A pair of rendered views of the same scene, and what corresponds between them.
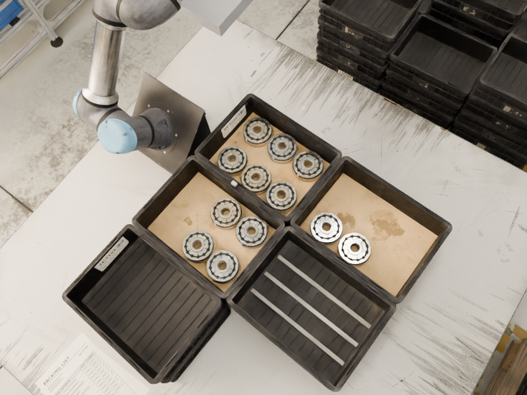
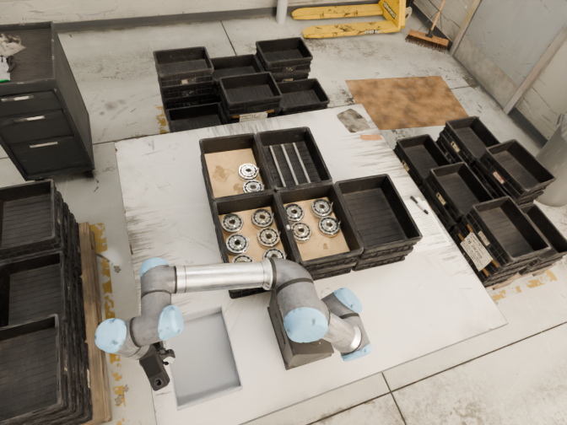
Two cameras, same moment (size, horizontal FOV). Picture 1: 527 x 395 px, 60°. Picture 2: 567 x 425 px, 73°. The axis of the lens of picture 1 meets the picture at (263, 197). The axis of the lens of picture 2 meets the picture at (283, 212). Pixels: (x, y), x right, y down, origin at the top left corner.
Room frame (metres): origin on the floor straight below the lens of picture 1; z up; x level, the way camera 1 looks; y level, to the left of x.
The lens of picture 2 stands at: (1.50, 0.31, 2.36)
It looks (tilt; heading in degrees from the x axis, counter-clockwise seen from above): 55 degrees down; 196
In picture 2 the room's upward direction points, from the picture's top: 11 degrees clockwise
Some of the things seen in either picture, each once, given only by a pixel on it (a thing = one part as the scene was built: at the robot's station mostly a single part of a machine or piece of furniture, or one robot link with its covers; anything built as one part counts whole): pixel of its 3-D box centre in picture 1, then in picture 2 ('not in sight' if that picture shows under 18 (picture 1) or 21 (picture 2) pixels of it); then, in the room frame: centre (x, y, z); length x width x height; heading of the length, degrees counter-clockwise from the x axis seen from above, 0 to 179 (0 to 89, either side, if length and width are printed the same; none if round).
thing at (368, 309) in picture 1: (310, 306); (291, 164); (0.18, -0.08, 0.87); 0.40 x 0.30 x 0.11; 41
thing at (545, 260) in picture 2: not in sight; (527, 239); (-0.56, 1.49, 0.26); 0.40 x 0.30 x 0.23; 44
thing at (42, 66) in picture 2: not in sight; (42, 111); (0.25, -1.85, 0.45); 0.60 x 0.45 x 0.90; 44
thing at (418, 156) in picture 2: not in sight; (419, 165); (-0.86, 0.64, 0.26); 0.40 x 0.30 x 0.23; 44
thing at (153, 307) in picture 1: (147, 302); (373, 216); (0.29, 0.41, 0.87); 0.40 x 0.30 x 0.11; 41
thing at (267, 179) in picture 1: (256, 177); (268, 236); (0.63, 0.01, 0.86); 0.10 x 0.10 x 0.01
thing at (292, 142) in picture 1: (281, 146); (237, 243); (0.73, -0.10, 0.86); 0.10 x 0.10 x 0.01
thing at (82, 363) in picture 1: (90, 389); (419, 223); (0.07, 0.67, 0.70); 0.33 x 0.23 x 0.01; 44
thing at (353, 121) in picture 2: not in sight; (353, 120); (-0.52, 0.08, 0.71); 0.22 x 0.19 x 0.01; 44
